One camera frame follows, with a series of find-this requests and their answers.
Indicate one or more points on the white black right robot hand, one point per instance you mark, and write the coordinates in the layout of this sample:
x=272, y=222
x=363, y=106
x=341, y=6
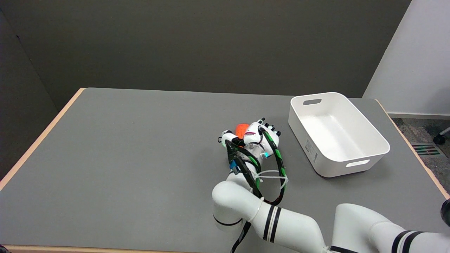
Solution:
x=255, y=137

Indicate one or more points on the orange mango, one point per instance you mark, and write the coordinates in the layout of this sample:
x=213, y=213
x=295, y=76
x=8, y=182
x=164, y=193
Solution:
x=241, y=129

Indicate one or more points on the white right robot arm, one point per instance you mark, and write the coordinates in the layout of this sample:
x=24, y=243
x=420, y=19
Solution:
x=281, y=218

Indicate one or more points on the white plastic bin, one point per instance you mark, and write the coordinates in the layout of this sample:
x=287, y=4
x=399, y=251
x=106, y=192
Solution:
x=337, y=135

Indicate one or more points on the floor vent grille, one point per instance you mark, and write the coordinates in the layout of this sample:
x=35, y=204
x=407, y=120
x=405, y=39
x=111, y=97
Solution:
x=426, y=149

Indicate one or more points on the black chair caster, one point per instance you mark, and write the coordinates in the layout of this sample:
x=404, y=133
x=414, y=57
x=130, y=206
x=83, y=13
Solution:
x=441, y=138

